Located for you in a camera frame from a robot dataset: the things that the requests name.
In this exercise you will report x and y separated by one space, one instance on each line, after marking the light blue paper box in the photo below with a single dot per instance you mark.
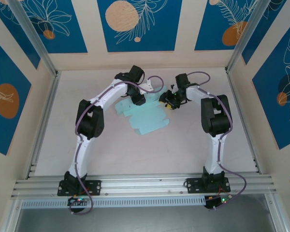
147 118

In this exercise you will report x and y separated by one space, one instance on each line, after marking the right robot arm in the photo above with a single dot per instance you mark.
215 116

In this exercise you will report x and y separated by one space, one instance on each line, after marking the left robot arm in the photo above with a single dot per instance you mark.
89 120

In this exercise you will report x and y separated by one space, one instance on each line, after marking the small circuit board green LED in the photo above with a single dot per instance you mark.
78 201
218 201

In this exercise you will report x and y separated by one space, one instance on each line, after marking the grey metal sheet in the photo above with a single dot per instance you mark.
145 221

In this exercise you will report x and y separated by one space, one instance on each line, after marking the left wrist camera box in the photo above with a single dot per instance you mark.
148 87

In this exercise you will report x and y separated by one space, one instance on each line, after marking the blue floral wall panel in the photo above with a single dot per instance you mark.
140 38
62 36
275 24
273 108
215 24
4 72
12 29

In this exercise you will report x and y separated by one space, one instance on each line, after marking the aluminium table edge rail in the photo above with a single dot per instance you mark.
239 108
50 96

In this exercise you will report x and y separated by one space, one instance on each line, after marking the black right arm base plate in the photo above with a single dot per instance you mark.
193 184

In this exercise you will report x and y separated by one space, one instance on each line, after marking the long aluminium mounting rail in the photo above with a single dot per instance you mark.
145 186

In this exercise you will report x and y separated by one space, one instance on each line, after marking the aluminium corner post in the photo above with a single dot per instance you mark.
246 31
33 33

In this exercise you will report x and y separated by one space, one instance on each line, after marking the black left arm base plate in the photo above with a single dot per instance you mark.
94 187

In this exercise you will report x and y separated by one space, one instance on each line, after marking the aluminium frame profile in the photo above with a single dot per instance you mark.
8 215
279 215

